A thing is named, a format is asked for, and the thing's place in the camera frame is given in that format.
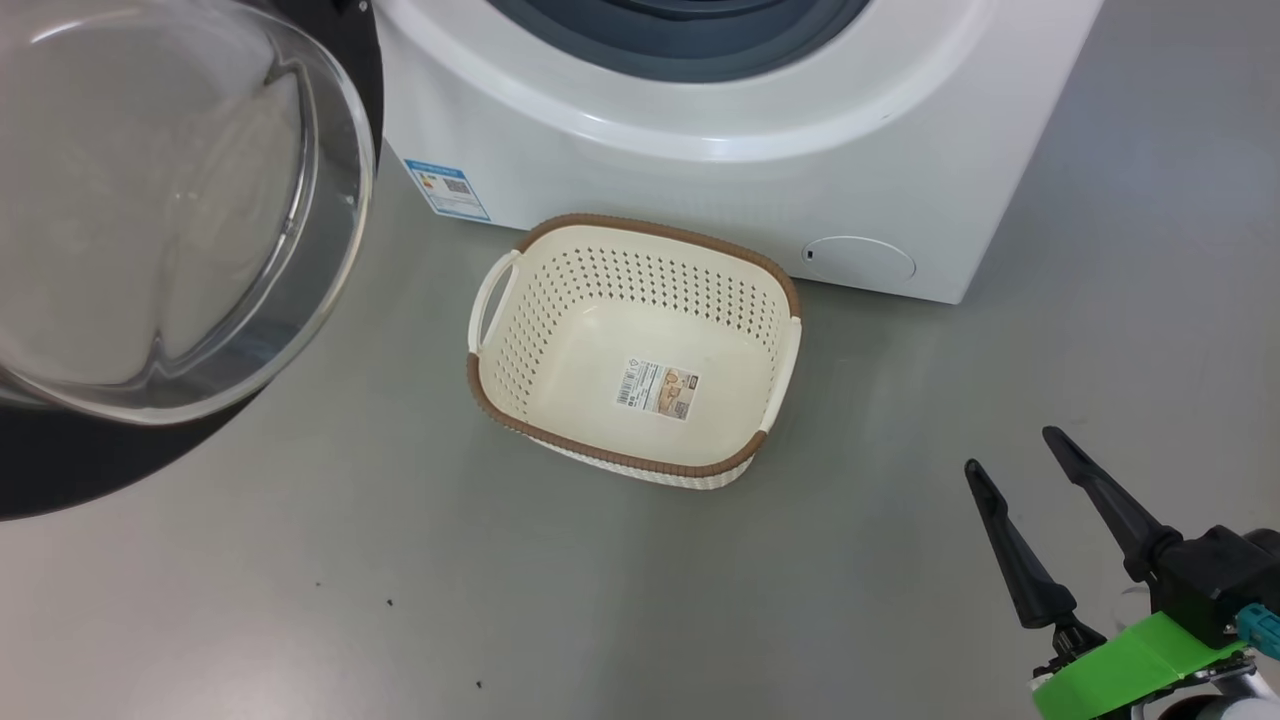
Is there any blue energy label sticker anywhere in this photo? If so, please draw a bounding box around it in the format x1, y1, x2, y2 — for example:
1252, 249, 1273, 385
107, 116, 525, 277
403, 157, 492, 223

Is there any basket product label sticker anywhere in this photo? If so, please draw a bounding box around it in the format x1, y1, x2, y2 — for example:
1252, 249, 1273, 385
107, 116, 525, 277
615, 358, 701, 421

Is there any black glass washer door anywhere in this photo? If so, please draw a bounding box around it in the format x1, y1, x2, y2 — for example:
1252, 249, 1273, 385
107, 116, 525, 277
0, 0, 386, 521

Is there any white front-load washing machine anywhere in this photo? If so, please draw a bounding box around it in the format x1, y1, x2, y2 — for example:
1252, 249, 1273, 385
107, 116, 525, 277
370, 0, 1106, 306

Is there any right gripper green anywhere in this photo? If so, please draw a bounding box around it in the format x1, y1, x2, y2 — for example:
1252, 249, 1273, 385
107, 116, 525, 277
964, 426, 1256, 720

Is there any teal cable connector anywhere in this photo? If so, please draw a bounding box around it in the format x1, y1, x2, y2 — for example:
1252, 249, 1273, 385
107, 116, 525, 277
1235, 603, 1280, 662

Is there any round white filter cover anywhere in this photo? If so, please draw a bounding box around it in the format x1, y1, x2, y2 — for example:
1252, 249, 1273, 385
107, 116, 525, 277
803, 236, 917, 284

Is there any cream perforated laundry basket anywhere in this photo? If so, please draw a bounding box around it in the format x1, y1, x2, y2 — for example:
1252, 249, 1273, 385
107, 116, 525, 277
465, 213, 803, 491

